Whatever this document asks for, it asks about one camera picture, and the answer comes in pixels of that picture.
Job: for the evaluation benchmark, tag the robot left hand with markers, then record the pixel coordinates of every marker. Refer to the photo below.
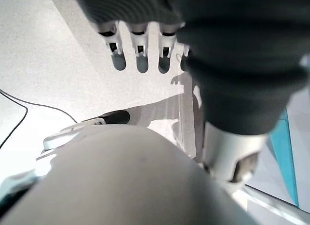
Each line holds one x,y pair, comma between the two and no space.
237,53

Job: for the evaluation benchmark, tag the white blue medical cart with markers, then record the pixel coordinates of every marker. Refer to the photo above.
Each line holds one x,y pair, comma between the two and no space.
285,149

